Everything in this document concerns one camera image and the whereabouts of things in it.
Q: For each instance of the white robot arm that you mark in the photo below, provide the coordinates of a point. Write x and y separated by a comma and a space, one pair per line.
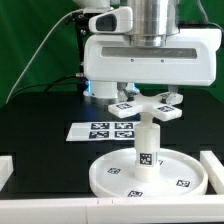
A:
140, 41

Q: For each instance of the white cross-shaped table base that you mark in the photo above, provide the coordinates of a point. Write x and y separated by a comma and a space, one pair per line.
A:
156, 106

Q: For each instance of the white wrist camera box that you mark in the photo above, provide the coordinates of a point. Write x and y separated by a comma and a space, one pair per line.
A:
116, 21

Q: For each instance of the white marker sheet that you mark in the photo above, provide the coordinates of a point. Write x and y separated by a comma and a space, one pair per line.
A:
101, 131

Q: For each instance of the black camera stand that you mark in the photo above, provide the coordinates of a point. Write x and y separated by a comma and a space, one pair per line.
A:
80, 20

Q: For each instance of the white round table top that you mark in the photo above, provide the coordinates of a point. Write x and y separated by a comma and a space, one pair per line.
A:
124, 173

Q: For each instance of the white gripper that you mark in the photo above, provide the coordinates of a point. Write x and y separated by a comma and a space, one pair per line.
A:
187, 58

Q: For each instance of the white U-shaped border frame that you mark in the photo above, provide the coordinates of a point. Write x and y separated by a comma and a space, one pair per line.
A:
125, 210

